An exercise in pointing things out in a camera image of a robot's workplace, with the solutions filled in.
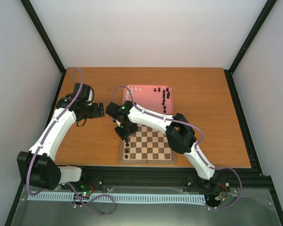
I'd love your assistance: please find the light blue cable duct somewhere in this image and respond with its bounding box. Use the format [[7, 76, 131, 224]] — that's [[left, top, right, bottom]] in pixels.
[[27, 192, 206, 205]]

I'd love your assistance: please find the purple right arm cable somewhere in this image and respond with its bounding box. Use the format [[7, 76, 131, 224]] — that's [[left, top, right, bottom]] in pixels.
[[111, 85, 242, 210]]

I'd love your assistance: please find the black aluminium frame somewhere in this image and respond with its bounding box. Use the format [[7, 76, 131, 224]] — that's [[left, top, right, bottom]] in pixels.
[[4, 0, 283, 226]]

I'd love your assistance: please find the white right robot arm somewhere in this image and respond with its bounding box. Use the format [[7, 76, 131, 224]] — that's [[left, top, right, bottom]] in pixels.
[[106, 100, 219, 191]]

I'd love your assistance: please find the pink plastic tray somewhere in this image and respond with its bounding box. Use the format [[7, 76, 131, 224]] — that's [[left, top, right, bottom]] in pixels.
[[127, 85, 173, 115]]

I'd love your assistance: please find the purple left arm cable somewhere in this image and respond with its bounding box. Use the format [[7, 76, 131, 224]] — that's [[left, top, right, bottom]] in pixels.
[[26, 67, 116, 216]]

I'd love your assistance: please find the wooden chessboard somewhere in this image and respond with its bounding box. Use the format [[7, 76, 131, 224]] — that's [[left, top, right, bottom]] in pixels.
[[119, 124, 176, 164]]

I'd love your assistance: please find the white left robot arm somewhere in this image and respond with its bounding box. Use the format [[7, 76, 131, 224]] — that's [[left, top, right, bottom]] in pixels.
[[17, 83, 104, 190]]

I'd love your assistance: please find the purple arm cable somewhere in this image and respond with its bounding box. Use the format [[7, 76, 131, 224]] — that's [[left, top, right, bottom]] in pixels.
[[26, 67, 116, 216], [111, 85, 242, 210]]

